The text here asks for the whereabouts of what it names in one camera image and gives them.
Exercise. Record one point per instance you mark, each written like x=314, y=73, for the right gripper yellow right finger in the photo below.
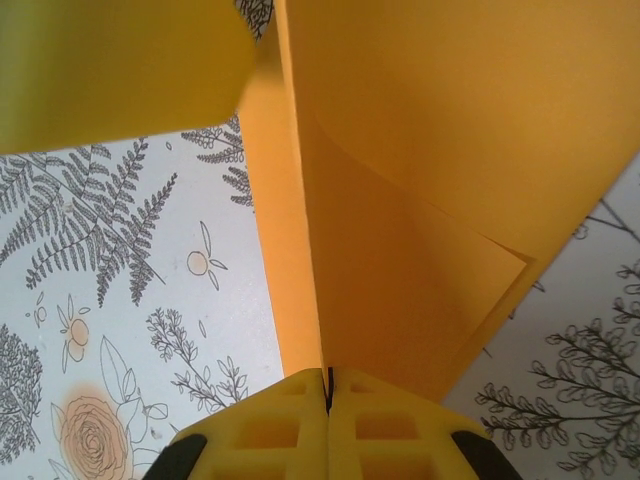
x=345, y=450

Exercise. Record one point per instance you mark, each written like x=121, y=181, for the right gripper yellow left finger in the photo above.
x=310, y=450

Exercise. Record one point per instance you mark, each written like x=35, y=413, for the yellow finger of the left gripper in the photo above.
x=125, y=65

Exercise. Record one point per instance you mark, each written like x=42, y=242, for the orange square paper sheet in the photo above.
x=400, y=150

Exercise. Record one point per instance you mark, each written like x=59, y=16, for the floral table cover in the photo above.
x=150, y=260

